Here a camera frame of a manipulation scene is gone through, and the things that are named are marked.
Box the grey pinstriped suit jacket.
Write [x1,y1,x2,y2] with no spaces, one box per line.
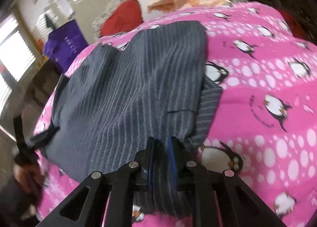
[41,21,222,218]

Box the person's left hand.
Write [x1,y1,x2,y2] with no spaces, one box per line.
[13,163,45,194]

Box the dark wooden side table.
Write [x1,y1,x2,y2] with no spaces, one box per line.
[25,60,61,108]

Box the pink penguin bedspread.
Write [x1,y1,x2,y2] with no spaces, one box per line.
[33,1,317,227]

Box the window with blinds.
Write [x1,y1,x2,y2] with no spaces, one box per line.
[1,14,35,112]

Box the purple shopping bag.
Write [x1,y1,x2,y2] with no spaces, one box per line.
[43,20,89,73]

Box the dark green hanging cloth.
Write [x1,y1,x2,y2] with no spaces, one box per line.
[44,14,56,31]

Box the red heart-shaped pillow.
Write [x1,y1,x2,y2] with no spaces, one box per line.
[100,0,143,37]

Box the red cloth beside bed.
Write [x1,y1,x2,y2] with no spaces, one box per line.
[277,9,308,40]

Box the orange fringed cloth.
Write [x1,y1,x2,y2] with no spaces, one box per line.
[162,0,231,13]

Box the wall calendar poster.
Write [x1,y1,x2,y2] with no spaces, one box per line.
[54,0,75,20]

